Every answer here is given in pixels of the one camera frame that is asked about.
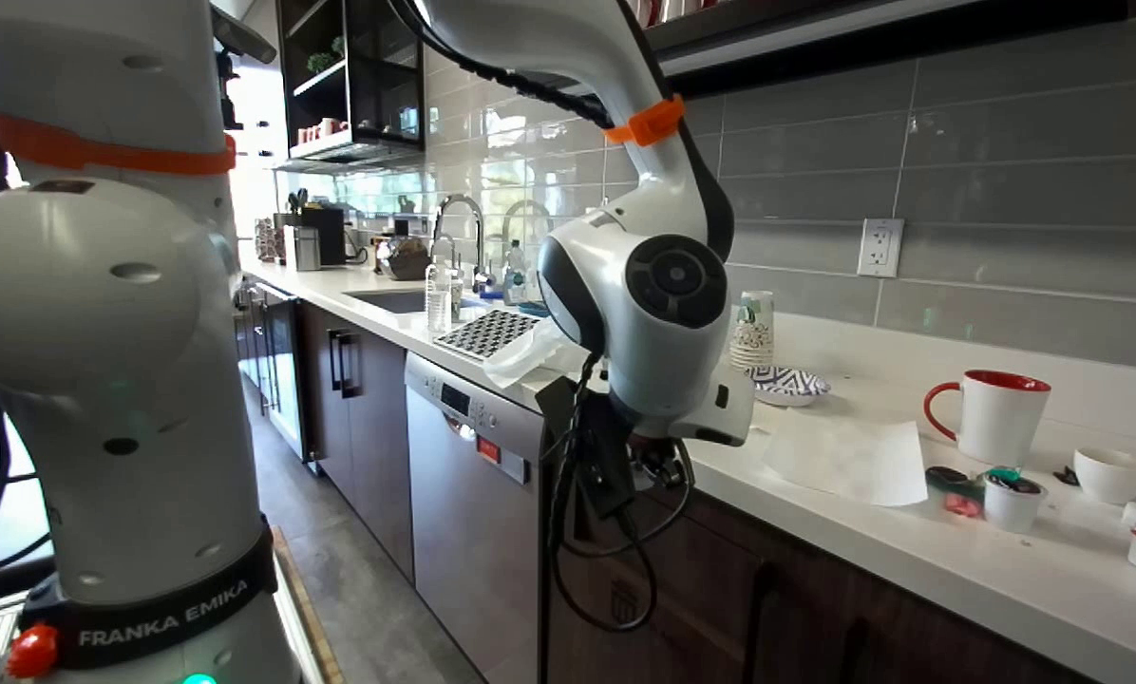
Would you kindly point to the white red mug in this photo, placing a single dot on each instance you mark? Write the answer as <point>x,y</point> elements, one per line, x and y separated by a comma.
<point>995,419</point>

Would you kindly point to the black white checkerboard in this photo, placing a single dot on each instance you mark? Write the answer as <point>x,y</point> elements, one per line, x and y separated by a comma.
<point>486,333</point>

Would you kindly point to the dark wood cabinet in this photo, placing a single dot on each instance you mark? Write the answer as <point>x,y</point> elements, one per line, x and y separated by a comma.
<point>692,589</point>

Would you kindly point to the white wall outlet middle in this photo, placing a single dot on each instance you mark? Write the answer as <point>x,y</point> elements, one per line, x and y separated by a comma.
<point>877,248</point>

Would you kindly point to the stainless dishwasher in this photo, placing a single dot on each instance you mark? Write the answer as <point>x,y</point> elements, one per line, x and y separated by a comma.
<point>475,517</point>

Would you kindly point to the kitchen faucet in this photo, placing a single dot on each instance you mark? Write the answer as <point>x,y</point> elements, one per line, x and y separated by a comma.
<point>457,232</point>

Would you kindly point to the small white cup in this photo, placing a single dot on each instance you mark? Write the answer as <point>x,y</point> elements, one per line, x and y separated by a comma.
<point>1107,478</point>

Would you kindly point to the white pod green lid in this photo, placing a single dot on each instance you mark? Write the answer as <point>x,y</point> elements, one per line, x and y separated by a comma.
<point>1010,500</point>

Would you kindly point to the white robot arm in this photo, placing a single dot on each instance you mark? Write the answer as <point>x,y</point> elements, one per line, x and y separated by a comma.
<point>117,284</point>

